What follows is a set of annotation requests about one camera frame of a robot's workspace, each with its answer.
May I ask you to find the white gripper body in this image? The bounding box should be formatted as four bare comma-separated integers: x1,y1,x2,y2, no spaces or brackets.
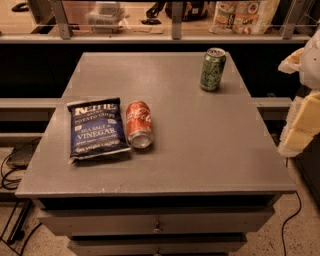
299,30,320,90

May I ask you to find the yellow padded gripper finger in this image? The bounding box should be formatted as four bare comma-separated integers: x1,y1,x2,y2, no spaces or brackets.
278,48,304,74
278,91,320,157

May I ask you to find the green soda can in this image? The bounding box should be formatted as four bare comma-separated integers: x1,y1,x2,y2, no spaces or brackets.
200,48,226,91

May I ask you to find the red Coca-Cola can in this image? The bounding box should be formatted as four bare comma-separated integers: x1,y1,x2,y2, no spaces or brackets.
126,101,153,149

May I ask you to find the colourful snack bag on shelf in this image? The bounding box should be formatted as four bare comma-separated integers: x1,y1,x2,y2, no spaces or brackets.
209,0,280,35

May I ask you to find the grey drawer cabinet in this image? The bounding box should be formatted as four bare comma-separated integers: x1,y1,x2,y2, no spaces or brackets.
17,53,296,242

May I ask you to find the upper drawer with knob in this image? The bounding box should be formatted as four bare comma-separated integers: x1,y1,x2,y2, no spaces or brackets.
38,207,274,236

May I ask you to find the black bag on shelf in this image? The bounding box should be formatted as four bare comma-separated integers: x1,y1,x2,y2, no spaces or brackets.
146,0,210,22

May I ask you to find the clear plastic container on shelf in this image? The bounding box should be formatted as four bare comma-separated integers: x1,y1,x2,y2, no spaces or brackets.
85,1,126,34

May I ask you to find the blue Kettle chips bag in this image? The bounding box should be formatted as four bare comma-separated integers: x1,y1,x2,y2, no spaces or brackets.
67,98,130,161

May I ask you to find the lower drawer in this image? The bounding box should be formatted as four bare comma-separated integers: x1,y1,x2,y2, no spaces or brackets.
68,236,247,256

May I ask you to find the black device on floor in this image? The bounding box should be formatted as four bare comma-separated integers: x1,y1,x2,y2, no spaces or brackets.
6,144,36,168

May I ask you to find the black cable right floor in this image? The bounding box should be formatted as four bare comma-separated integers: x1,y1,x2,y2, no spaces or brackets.
280,190,303,256

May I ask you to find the metal shelf rail frame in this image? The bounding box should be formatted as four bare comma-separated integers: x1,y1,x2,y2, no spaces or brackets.
0,0,320,44

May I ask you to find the black cables left floor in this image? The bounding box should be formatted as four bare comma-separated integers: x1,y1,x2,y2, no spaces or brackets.
0,137,44,256

